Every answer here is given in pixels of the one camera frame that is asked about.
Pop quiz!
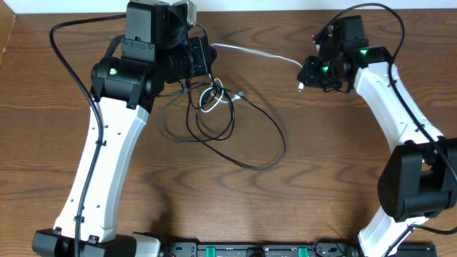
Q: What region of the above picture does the white USB cable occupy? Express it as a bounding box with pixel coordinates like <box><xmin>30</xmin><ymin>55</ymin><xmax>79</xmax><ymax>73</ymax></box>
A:
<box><xmin>199</xmin><ymin>43</ymin><xmax>305</xmax><ymax>114</ymax></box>

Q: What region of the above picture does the black USB cable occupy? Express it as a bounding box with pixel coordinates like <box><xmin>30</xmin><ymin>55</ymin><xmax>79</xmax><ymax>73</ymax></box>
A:
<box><xmin>156</xmin><ymin>73</ymin><xmax>288</xmax><ymax>171</ymax></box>

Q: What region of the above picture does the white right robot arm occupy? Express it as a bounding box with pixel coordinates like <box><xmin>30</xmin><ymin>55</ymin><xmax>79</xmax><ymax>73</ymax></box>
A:
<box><xmin>297</xmin><ymin>16</ymin><xmax>456</xmax><ymax>256</ymax></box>

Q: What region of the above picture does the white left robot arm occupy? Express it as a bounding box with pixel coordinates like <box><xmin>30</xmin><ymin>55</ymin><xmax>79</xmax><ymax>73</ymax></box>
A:
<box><xmin>32</xmin><ymin>1</ymin><xmax>217</xmax><ymax>256</ymax></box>

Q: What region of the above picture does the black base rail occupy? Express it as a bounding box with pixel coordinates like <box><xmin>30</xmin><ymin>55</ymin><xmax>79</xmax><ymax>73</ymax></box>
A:
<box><xmin>160</xmin><ymin>239</ymin><xmax>438</xmax><ymax>257</ymax></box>

